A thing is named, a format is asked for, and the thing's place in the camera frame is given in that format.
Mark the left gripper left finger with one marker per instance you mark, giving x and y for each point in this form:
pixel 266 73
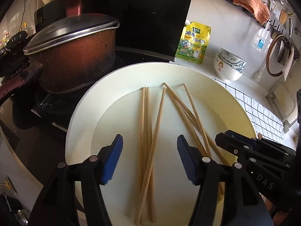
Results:
pixel 98 170

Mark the white bowl with cartoon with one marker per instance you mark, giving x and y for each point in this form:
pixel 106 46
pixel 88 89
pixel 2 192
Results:
pixel 224 71

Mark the yellow seasoning pouch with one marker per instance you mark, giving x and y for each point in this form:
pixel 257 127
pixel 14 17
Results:
pixel 193 42

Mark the white black checkered cloth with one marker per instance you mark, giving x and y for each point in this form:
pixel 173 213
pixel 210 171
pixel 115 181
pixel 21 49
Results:
pixel 263 120

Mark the blue silicone brush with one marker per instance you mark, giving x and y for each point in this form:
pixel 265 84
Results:
pixel 260 43

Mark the cream round basin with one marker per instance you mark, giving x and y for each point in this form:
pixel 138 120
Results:
pixel 112 106

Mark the right hand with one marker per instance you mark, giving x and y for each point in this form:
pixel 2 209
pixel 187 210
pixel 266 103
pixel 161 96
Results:
pixel 277 215

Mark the white long handled brush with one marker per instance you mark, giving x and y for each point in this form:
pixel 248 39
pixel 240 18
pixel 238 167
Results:
pixel 259 73

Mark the metal pot lid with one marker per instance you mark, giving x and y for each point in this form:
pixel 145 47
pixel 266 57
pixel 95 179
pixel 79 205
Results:
pixel 68 29

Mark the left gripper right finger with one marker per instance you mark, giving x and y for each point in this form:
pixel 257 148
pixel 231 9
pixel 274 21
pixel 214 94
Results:
pixel 205 173

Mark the blue patterned bowl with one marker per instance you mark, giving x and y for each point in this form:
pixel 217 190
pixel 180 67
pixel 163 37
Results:
pixel 232 58
pixel 239 69

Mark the white hanging rag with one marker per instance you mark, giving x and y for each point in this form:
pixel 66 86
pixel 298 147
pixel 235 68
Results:
pixel 288 64

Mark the red brown cooking pot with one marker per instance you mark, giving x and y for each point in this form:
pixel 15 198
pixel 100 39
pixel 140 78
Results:
pixel 70 66

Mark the black wall hook rail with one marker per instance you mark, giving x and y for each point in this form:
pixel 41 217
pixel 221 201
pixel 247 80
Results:
pixel 276 26

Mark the metal board rack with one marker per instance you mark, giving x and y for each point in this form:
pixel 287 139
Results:
pixel 270 98

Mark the white cutting board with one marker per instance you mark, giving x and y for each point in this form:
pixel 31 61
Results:
pixel 285 103

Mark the oil bottle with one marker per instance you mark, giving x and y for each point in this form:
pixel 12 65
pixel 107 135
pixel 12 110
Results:
pixel 25 28

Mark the black range hood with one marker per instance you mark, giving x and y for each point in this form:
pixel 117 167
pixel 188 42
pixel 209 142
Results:
pixel 153 26

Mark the black gas stove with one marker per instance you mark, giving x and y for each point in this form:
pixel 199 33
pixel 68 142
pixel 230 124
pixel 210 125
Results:
pixel 34 118

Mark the black wok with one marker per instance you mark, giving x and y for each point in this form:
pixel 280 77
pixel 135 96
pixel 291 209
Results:
pixel 12 57

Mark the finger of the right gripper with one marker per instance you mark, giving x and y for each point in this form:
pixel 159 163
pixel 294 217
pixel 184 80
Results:
pixel 264 146
pixel 247 152

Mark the round wooden rimmed lid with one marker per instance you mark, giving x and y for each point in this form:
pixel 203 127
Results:
pixel 283 54

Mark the orange dish cloth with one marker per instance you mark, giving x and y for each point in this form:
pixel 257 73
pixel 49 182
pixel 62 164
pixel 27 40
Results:
pixel 257 8

